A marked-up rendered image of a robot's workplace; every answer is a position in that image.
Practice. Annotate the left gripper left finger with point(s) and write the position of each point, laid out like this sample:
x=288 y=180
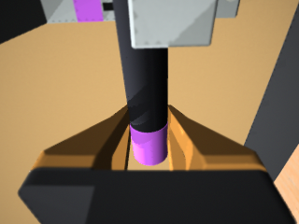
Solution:
x=93 y=147

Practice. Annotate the black metal bar with violet end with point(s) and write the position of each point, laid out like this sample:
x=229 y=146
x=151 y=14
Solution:
x=145 y=76

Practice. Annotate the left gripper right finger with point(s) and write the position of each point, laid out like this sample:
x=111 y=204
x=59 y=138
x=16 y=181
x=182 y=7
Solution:
x=204 y=148

